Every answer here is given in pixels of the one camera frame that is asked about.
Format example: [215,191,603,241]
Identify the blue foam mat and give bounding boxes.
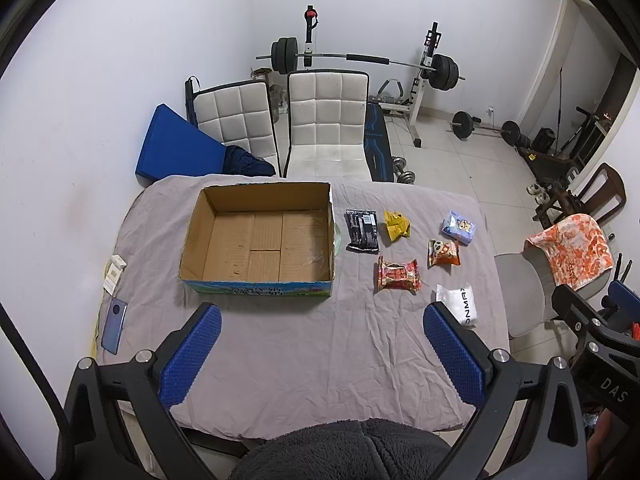
[134,104,227,181]

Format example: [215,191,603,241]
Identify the long barbell with black plates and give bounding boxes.
[256,37,466,92]

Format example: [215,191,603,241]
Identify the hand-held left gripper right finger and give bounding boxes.
[422,302,589,480]

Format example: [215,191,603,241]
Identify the black packet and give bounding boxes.
[345,208,380,254]

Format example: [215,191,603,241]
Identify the white padded chair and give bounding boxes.
[282,71,371,179]
[192,80,281,177]

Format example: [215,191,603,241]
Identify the grey tablecloth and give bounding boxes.
[92,174,511,434]

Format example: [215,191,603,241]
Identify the dark blue garment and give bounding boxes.
[222,145,277,177]

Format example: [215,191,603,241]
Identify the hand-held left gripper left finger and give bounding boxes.
[55,302,222,480]

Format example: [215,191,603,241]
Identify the yellow packet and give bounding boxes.
[383,209,412,241]

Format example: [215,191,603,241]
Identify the orange floral cloth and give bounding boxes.
[523,213,615,291]

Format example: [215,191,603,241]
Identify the black exercise machine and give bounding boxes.
[520,105,612,187]

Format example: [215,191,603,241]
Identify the white barbell rack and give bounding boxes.
[302,5,444,149]

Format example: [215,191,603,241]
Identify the red snack packet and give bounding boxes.
[376,256,423,293]

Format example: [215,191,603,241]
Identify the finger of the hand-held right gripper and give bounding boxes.
[551,284,640,361]
[606,280,640,319]

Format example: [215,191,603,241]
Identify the brown wooden chair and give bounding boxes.
[532,162,627,231]

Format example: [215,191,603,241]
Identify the blue smartphone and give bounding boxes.
[101,297,129,356]

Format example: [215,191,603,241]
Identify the pair of pale shoes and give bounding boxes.
[526,182,556,204]

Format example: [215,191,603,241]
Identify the chrome dumbbell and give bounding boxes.
[391,156,417,185]

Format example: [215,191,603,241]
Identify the white door frame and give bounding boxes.
[517,0,640,133]

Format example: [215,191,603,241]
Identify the open cardboard box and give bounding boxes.
[179,181,336,299]

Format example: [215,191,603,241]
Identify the short barbell with black plates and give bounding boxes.
[447,112,524,147]

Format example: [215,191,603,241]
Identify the grey round chair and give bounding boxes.
[494,252,562,339]

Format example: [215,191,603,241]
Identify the white packet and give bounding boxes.
[431,284,480,329]

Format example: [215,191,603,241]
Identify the dark grey fleece clothing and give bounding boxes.
[227,417,454,480]

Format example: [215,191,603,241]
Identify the orange panda snack packet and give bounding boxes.
[427,238,461,268]

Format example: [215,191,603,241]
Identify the light blue packet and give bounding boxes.
[440,210,477,246]

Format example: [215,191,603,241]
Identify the white cigarette pack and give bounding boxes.
[103,255,126,291]

